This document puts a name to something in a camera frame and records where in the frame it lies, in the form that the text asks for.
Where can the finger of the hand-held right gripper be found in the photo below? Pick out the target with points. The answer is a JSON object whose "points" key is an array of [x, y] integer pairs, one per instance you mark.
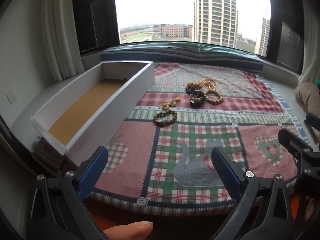
{"points": [[292, 140], [312, 122]]}

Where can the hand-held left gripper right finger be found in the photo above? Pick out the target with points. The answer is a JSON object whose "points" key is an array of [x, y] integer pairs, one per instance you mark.
{"points": [[225, 173]]}

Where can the plaid patchwork quilt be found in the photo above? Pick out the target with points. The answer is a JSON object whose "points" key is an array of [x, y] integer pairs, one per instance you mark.
{"points": [[175, 136]]}

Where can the person's right hand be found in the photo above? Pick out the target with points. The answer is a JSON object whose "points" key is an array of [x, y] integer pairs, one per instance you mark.
{"points": [[310, 208]]}

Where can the person's khaki trouser leg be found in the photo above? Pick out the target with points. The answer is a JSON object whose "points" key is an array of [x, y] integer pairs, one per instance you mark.
{"points": [[307, 97]]}

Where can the dark woven basket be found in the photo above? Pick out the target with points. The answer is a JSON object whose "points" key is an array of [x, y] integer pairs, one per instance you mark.
{"points": [[47, 155]]}

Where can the white drawer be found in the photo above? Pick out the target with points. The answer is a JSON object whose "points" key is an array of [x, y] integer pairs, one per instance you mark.
{"points": [[82, 110]]}

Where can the white wall socket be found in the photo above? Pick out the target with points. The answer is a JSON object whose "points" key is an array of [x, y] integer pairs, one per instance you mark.
{"points": [[11, 96]]}

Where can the dark window casement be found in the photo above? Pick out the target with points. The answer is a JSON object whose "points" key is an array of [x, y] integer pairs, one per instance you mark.
{"points": [[95, 15], [285, 30]]}

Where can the white curtain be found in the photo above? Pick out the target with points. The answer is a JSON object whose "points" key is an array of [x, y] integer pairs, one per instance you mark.
{"points": [[60, 30], [311, 42]]}

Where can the tall apartment building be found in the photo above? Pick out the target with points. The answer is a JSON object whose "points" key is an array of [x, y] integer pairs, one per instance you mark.
{"points": [[215, 15]]}

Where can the low brick building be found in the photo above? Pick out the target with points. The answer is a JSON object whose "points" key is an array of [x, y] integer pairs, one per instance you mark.
{"points": [[175, 31]]}

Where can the narrow apartment building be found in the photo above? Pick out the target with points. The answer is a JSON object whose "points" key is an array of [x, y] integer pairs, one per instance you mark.
{"points": [[263, 37]]}

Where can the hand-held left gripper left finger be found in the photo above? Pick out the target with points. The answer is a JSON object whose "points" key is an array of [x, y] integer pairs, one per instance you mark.
{"points": [[92, 173]]}

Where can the person's left hand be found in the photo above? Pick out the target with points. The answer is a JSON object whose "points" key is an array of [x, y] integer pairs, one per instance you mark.
{"points": [[130, 230]]}

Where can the dark green striped cushion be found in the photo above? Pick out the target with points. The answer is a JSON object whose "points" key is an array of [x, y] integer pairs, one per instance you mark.
{"points": [[200, 52]]}

